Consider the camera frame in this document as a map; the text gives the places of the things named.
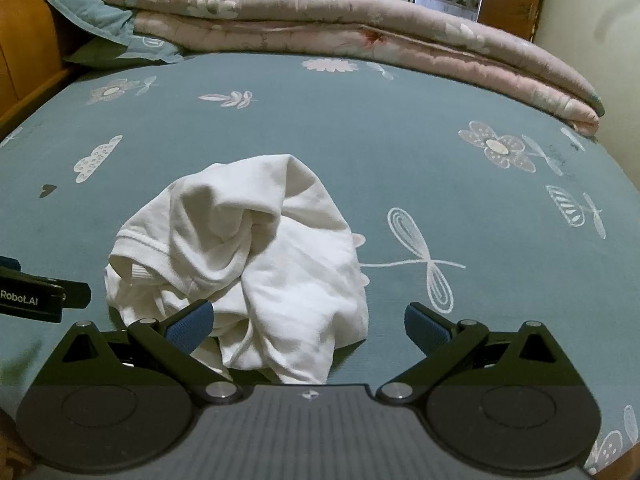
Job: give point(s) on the white bear print sweatshirt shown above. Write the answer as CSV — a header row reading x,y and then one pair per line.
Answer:
x,y
260,270

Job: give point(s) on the bed with teal floral sheet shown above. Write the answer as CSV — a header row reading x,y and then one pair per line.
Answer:
x,y
350,160

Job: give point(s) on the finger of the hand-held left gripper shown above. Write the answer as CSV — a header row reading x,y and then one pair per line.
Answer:
x,y
75,296

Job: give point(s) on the pink floral quilt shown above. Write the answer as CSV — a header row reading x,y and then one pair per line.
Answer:
x,y
350,25

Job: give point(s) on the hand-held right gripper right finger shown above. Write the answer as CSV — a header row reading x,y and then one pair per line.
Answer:
x,y
425,331

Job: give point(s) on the wooden headboard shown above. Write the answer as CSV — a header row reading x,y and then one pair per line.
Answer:
x,y
25,45

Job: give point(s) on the wooden door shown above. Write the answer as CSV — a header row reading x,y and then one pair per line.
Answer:
x,y
510,0

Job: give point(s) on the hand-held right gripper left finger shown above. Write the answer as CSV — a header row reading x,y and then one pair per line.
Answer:
x,y
192,329

